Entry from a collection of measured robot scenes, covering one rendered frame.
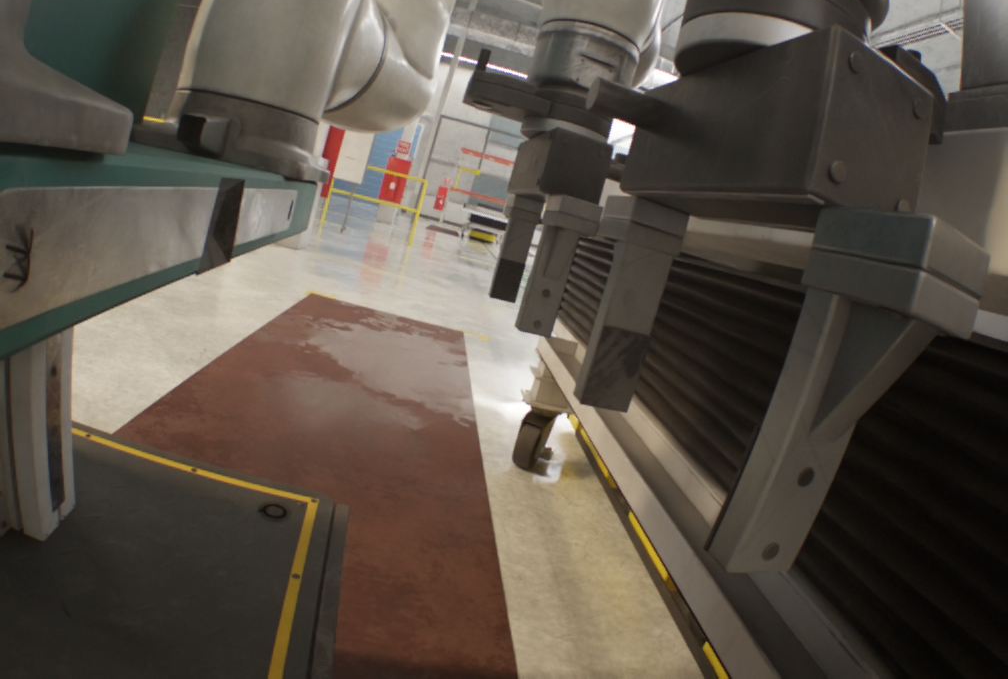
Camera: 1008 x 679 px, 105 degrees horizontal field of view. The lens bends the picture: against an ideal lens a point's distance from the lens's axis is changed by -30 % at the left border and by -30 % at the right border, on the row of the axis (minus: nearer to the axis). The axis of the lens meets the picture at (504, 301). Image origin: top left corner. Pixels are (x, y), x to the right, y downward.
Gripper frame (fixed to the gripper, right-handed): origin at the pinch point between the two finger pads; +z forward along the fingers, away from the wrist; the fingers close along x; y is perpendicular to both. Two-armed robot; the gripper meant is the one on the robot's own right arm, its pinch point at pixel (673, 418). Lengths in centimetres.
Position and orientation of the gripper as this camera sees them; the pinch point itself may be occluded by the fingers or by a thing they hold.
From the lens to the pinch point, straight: 21.6
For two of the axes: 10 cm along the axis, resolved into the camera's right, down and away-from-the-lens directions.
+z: -2.6, 9.5, 1.4
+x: 1.8, 1.9, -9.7
